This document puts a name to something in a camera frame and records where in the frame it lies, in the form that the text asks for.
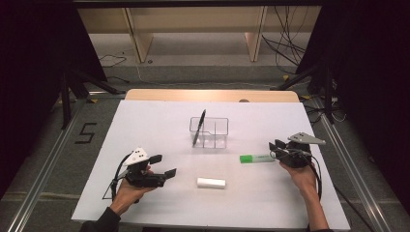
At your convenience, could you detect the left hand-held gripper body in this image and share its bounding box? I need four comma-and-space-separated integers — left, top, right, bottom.
123, 147, 166, 189

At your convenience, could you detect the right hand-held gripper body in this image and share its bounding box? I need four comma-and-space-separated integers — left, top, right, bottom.
274, 131, 327, 169

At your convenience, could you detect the green highlighter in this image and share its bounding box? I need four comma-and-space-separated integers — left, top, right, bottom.
239, 154, 276, 164

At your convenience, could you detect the white eraser block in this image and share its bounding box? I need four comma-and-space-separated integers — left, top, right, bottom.
196, 177, 227, 189

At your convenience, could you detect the black pen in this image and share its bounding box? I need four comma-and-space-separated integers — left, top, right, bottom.
191, 108, 207, 148

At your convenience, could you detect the clear plastic organizer box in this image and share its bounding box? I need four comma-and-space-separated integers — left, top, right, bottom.
189, 116, 230, 150

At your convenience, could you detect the person's right hand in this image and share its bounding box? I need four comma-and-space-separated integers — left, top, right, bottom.
278, 160, 319, 198

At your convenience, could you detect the person's left hand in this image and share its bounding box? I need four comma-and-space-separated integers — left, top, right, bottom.
109, 165, 158, 217

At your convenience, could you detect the black tripod stand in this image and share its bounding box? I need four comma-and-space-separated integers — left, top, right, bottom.
51, 69, 127, 131
270, 61, 337, 125

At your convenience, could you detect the light wooden table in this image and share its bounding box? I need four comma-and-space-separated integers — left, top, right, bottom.
124, 89, 301, 103

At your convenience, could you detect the black curtain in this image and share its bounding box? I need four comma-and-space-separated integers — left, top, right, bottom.
295, 0, 410, 216
0, 0, 108, 197

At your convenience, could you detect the light wooden desk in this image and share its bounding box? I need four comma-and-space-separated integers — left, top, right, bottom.
76, 6, 323, 64

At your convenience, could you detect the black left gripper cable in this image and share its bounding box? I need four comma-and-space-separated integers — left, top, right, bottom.
102, 154, 132, 201

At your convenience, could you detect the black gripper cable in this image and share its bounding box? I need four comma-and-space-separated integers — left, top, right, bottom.
306, 154, 324, 201
102, 154, 132, 201

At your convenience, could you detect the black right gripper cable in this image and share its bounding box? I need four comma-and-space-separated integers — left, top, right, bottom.
306, 154, 324, 201

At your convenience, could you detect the aluminium floor rail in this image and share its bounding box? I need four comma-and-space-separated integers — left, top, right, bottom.
310, 96, 395, 232
6, 98, 86, 232

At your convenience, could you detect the bundle of black floor cables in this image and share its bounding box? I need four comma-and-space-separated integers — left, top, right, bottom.
260, 6, 312, 75

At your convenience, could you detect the thin black floor cable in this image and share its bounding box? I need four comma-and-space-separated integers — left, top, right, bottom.
98, 53, 129, 70

